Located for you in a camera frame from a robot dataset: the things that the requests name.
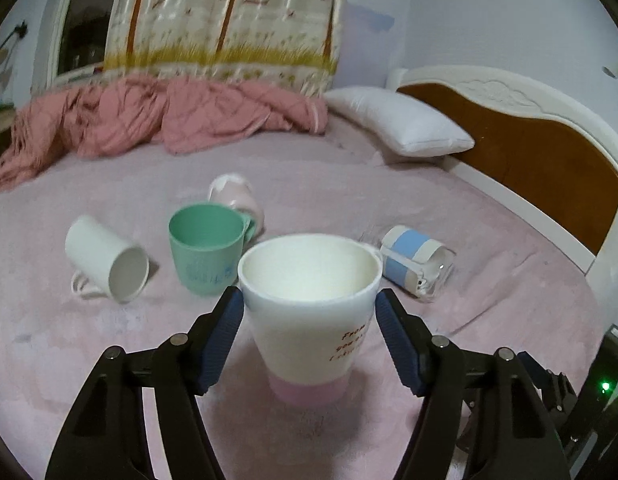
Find white and brown headboard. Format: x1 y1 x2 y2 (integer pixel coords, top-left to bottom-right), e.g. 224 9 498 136
386 65 618 276

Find white framed window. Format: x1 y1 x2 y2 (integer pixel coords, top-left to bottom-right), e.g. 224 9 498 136
39 0 134 86

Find white cup with pink base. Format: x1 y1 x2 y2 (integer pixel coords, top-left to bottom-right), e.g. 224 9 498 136
237 233 383 406

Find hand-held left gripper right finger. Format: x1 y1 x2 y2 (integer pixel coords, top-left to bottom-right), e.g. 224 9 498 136
375 289 572 480

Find white pillow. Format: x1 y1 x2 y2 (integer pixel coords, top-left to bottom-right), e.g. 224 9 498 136
323 87 476 157

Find green cup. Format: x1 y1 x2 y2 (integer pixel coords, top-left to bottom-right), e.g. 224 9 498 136
168 203 257 297

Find plain white mug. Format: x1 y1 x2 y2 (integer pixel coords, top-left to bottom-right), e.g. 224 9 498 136
65 215 150 304

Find clear cup with blue band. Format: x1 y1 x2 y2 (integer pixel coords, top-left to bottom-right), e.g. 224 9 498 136
380 225 457 301

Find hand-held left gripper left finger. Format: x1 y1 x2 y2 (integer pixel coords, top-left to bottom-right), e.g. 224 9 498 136
44 286 245 480

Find pink bed sheet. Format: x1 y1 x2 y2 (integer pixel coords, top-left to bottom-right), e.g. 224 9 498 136
0 110 604 480

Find pink quilt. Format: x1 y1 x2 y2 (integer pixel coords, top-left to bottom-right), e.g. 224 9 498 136
0 74 330 196

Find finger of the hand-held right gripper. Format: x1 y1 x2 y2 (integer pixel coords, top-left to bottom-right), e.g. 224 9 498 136
519 352 579 429

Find pale pink cup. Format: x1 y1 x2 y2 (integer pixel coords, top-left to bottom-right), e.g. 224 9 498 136
209 173 265 235

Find printed curtain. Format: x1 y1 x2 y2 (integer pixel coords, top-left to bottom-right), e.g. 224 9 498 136
103 0 352 96

